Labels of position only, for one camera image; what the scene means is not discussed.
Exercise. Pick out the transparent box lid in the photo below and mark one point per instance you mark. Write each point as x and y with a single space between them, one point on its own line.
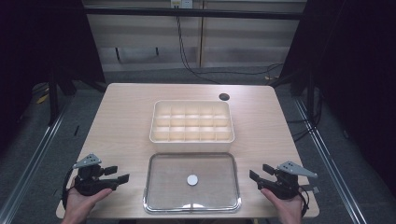
174 186

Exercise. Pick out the black metal stand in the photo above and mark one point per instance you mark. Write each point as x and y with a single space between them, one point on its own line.
53 96

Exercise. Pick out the metal floor rail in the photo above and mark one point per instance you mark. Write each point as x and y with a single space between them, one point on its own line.
29 168
330 161

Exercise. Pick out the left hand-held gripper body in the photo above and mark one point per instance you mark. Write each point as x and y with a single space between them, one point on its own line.
90 183

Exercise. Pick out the yellow floor object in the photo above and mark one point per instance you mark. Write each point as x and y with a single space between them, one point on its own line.
42 98

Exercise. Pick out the white compartment storage box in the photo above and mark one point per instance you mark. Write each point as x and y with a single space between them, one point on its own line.
191 126

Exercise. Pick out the person's right hand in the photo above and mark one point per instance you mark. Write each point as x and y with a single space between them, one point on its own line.
289 210

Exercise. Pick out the black horizontal beam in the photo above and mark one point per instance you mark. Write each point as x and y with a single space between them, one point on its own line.
193 12

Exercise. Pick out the black curtain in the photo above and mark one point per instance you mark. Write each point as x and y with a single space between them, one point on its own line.
43 43
355 77

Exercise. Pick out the person's left hand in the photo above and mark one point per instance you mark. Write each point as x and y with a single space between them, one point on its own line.
77 207

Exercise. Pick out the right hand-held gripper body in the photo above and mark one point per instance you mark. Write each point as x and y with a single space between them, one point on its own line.
285 185

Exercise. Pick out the white wall socket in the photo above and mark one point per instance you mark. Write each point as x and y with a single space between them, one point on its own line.
181 3

